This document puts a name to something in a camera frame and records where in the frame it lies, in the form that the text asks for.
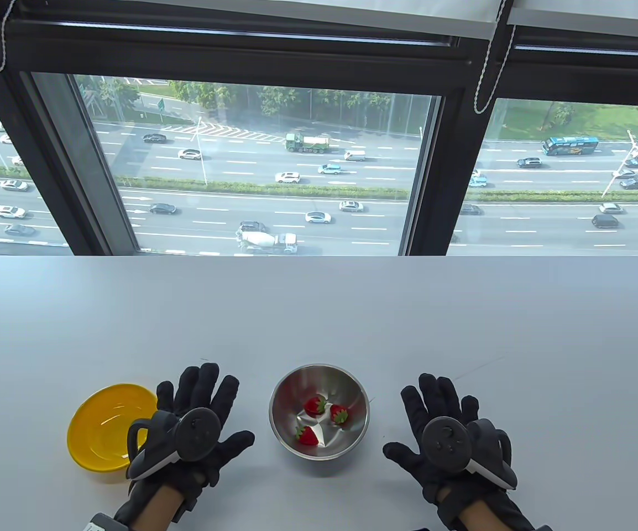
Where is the person's left hand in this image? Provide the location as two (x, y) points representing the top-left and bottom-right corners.
(125, 363), (255, 513)

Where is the person's right hand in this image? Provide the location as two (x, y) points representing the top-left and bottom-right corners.
(383, 373), (519, 505)

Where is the yellow plastic bowl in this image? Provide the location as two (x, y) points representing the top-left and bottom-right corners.
(67, 383), (160, 473)

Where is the stainless steel mixing bowl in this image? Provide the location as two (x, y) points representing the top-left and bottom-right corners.
(269, 363), (370, 460)

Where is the person's left forearm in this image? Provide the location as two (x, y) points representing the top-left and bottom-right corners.
(113, 486), (188, 531)

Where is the person's right forearm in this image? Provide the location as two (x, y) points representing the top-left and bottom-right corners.
(440, 487), (538, 531)

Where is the black left hand controller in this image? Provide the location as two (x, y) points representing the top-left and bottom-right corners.
(125, 408), (222, 481)

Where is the black hand controller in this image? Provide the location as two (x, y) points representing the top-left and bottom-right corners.
(125, 408), (222, 481)
(421, 416), (519, 491)

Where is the black right hand controller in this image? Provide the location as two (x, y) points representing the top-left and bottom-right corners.
(421, 416), (519, 491)

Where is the white roller blind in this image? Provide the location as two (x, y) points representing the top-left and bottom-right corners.
(289, 0), (513, 41)
(506, 0), (638, 43)

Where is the black window frame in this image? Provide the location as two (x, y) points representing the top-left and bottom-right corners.
(0, 0), (638, 257)

